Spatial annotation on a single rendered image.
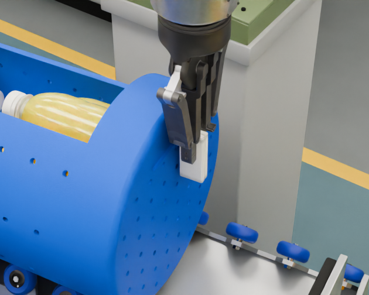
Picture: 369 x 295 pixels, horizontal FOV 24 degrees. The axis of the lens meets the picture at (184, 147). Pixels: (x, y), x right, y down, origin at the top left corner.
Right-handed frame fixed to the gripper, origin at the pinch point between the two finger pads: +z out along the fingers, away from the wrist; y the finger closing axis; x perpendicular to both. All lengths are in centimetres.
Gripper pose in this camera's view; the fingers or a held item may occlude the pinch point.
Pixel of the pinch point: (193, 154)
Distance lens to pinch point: 99.2
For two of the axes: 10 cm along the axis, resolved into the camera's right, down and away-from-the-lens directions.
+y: 4.5, -6.0, 6.6
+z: 0.0, 7.4, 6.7
